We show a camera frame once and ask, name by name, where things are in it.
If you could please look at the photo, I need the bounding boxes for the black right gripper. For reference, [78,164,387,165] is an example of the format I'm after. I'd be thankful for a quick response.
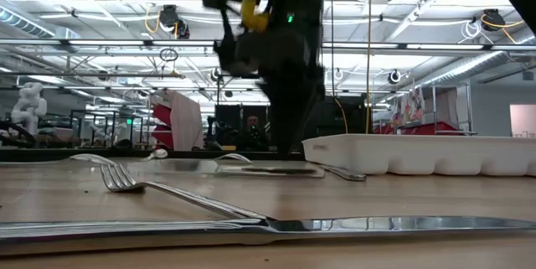
[215,0,326,155]

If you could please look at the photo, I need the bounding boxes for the silver metal spoon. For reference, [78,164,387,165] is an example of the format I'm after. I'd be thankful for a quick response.
[142,148,169,162]
[69,153,121,168]
[214,153,254,165]

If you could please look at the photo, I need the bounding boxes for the silver metal knife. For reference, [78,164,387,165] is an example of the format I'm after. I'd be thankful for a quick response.
[0,215,536,257]
[320,165,368,183]

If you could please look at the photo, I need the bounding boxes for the silver metal fork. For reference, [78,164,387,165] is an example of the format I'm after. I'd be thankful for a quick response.
[99,162,277,222]

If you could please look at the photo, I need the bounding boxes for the black panel screens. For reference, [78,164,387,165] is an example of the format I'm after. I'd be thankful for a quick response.
[214,95,372,153]

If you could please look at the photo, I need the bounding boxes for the person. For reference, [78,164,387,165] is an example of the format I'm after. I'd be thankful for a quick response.
[245,114,269,152]

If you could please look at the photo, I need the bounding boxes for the red and pink partition panel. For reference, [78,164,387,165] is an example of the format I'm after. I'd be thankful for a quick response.
[149,89,204,153]

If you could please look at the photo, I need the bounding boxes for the colourful hanging cloth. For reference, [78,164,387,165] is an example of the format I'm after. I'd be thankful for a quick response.
[391,88,426,127]

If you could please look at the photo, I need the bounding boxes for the white plastic cutlery tray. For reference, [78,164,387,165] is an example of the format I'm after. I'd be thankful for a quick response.
[301,133,536,177]

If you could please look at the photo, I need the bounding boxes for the metal shelf rack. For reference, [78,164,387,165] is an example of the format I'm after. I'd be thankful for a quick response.
[395,83,477,137]

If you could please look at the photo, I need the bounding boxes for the white robot figure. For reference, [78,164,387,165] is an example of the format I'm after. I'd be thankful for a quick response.
[10,82,49,136]

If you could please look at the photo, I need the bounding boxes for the short curved yellow cable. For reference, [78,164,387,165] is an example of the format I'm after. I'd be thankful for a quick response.
[333,96,349,135]

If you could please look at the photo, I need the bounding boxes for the black hanging cable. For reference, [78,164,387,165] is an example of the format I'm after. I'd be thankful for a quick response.
[329,0,336,99]

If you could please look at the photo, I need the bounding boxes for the black camera equipment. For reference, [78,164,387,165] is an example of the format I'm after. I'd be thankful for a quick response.
[188,126,235,153]

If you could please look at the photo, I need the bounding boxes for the oval wire ring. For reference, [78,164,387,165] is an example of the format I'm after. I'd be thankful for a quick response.
[158,47,180,64]

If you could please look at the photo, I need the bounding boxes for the silver ventilation duct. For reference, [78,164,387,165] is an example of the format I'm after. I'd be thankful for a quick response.
[0,5,80,39]
[420,49,536,88]

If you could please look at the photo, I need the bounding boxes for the black workstation frame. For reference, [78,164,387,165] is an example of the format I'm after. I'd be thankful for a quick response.
[69,108,146,149]

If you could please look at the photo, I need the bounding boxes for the pink wall board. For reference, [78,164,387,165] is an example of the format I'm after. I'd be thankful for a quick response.
[509,104,536,138]

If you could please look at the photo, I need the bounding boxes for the black metal table frame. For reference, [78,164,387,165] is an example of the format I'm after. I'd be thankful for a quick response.
[0,147,305,163]

